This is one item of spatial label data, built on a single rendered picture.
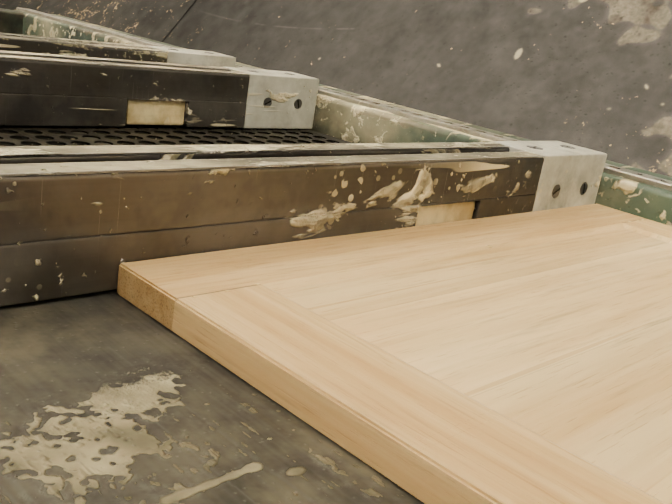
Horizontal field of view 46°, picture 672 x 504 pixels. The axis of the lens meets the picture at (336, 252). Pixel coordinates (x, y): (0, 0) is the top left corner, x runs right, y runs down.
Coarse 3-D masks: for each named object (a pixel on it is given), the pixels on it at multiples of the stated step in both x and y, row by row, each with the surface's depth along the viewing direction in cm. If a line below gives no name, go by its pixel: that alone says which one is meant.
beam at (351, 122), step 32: (32, 32) 172; (64, 32) 162; (96, 32) 155; (320, 96) 112; (320, 128) 112; (352, 128) 108; (384, 128) 104; (416, 128) 100; (480, 128) 105; (608, 160) 95; (608, 192) 83; (640, 192) 81
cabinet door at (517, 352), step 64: (192, 256) 47; (256, 256) 49; (320, 256) 51; (384, 256) 54; (448, 256) 57; (512, 256) 60; (576, 256) 63; (640, 256) 66; (192, 320) 40; (256, 320) 40; (320, 320) 41; (384, 320) 43; (448, 320) 45; (512, 320) 47; (576, 320) 48; (640, 320) 50; (256, 384) 37; (320, 384) 34; (384, 384) 35; (448, 384) 37; (512, 384) 38; (576, 384) 39; (640, 384) 41; (384, 448) 31; (448, 448) 31; (512, 448) 32; (576, 448) 33; (640, 448) 34
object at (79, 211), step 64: (0, 192) 38; (64, 192) 41; (128, 192) 44; (192, 192) 47; (256, 192) 50; (320, 192) 54; (384, 192) 59; (448, 192) 65; (512, 192) 72; (576, 192) 80; (0, 256) 40; (64, 256) 42; (128, 256) 45
